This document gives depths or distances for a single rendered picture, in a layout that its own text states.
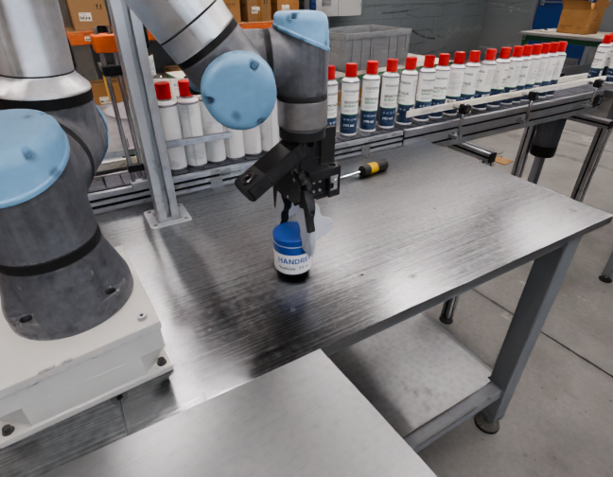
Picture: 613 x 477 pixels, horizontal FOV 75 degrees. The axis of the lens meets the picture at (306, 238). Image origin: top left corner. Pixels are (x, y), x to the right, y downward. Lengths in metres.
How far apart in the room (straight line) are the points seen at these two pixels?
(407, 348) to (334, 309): 0.83
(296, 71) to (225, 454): 0.48
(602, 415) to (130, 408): 1.60
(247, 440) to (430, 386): 0.93
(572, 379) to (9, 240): 1.81
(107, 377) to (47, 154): 0.27
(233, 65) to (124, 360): 0.37
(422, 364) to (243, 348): 0.91
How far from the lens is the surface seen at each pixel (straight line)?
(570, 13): 6.16
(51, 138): 0.49
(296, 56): 0.57
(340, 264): 0.75
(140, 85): 0.85
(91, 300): 0.55
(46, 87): 0.59
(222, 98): 0.42
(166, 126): 1.02
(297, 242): 0.67
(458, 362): 1.47
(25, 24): 0.59
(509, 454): 1.60
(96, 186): 1.04
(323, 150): 0.65
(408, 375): 1.39
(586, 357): 2.03
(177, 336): 0.64
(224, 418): 0.54
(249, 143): 1.10
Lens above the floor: 1.27
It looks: 32 degrees down
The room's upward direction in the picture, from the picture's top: straight up
